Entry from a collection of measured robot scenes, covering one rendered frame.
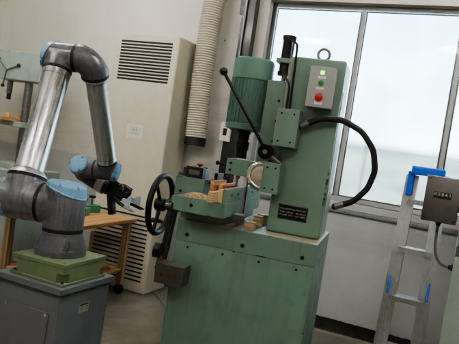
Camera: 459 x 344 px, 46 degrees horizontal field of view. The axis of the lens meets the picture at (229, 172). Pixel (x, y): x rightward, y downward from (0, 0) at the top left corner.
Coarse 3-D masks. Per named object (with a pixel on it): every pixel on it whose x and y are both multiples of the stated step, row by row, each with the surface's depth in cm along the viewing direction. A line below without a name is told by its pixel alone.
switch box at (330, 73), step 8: (312, 72) 212; (328, 72) 210; (336, 72) 211; (312, 80) 212; (328, 80) 210; (312, 88) 212; (328, 88) 210; (312, 96) 212; (328, 96) 210; (312, 104) 212; (320, 104) 211; (328, 104) 210
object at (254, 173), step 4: (260, 160) 223; (252, 164) 223; (256, 164) 222; (260, 164) 221; (248, 168) 224; (252, 168) 222; (256, 168) 222; (260, 168) 222; (248, 172) 223; (252, 172) 223; (256, 172) 222; (260, 172) 221; (248, 176) 223; (252, 176) 223; (256, 176) 222; (260, 176) 221; (248, 180) 223; (252, 180) 223; (256, 180) 222; (260, 180) 222; (252, 184) 222; (256, 184) 222; (256, 188) 222
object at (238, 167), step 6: (228, 162) 236; (234, 162) 235; (240, 162) 234; (246, 162) 234; (252, 162) 233; (228, 168) 236; (234, 168) 235; (240, 168) 234; (246, 168) 234; (234, 174) 235; (240, 174) 234; (246, 174) 234
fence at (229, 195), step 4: (236, 188) 223; (240, 188) 229; (244, 188) 234; (248, 188) 241; (252, 188) 249; (224, 192) 210; (228, 192) 212; (232, 192) 217; (236, 192) 224; (240, 192) 230; (244, 192) 236; (248, 192) 243; (252, 192) 250; (256, 192) 258; (224, 196) 210; (228, 196) 212; (232, 196) 218; (236, 196) 224; (240, 196) 231; (244, 196) 236; (248, 196) 244; (252, 196) 251; (256, 196) 259; (224, 200) 210; (228, 200) 213; (232, 200) 219; (236, 200) 225
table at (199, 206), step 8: (176, 200) 215; (184, 200) 214; (192, 200) 213; (200, 200) 212; (240, 200) 232; (248, 200) 245; (256, 200) 261; (176, 208) 215; (184, 208) 214; (192, 208) 213; (200, 208) 212; (208, 208) 211; (216, 208) 210; (224, 208) 210; (232, 208) 221; (240, 208) 234; (248, 208) 247; (216, 216) 210; (224, 216) 212
